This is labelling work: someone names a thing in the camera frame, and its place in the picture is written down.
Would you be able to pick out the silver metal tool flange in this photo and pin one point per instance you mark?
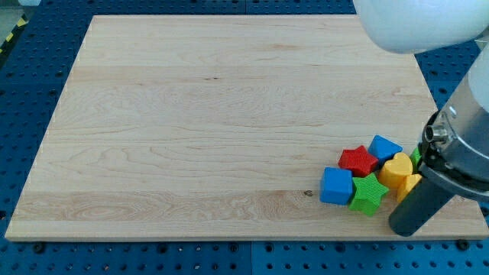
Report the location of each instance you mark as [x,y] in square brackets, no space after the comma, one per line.
[454,146]

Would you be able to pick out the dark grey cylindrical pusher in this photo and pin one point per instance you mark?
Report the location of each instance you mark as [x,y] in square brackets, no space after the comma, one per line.
[419,205]

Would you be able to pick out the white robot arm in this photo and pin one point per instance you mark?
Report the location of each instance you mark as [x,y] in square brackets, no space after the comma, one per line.
[417,26]

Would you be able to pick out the yellow heart block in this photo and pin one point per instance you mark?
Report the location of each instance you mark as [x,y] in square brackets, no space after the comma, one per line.
[395,170]

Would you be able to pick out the green star block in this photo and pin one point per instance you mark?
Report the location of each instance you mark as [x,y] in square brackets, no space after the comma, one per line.
[368,196]

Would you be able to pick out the blue triangle block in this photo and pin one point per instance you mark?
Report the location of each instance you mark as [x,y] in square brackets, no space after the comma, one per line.
[383,149]

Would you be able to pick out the red star block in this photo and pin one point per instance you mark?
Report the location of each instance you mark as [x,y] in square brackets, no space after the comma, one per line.
[359,161]

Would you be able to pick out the blue cube block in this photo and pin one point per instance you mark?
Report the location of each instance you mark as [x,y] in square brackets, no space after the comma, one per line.
[336,186]

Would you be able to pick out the wooden board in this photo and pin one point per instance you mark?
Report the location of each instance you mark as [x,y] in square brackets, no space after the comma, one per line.
[216,128]

